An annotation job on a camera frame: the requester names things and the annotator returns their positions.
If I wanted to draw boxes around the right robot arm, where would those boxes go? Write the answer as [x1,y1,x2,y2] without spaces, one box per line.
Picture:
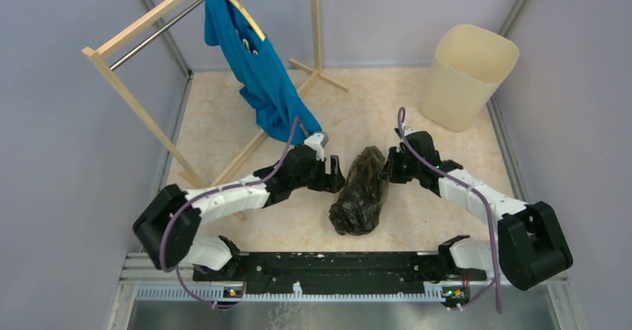
[380,127,574,291]

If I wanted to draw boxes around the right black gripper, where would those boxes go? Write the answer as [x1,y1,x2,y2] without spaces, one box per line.
[378,146,421,184]

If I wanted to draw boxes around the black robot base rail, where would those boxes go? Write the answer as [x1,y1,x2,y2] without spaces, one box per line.
[193,252,487,295]

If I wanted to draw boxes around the blue t-shirt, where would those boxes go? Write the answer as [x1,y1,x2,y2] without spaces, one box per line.
[204,0,323,145]

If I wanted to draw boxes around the wooden clothes rack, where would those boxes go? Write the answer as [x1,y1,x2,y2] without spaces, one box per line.
[81,0,350,220]

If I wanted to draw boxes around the cream plastic trash bin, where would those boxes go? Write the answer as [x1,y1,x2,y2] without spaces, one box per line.
[420,24,519,132]

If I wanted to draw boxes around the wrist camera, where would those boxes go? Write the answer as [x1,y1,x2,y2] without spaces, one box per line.
[394,126,416,144]
[303,131,329,161]

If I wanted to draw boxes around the wooden clothes hanger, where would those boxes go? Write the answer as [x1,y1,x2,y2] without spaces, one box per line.
[227,0,266,42]

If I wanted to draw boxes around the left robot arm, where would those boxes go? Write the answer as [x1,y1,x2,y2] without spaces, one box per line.
[132,145,345,281]

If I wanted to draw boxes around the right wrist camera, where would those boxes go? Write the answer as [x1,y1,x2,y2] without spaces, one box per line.
[394,126,416,144]

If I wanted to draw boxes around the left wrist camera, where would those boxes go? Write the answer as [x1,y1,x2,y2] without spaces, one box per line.
[303,131,329,161]

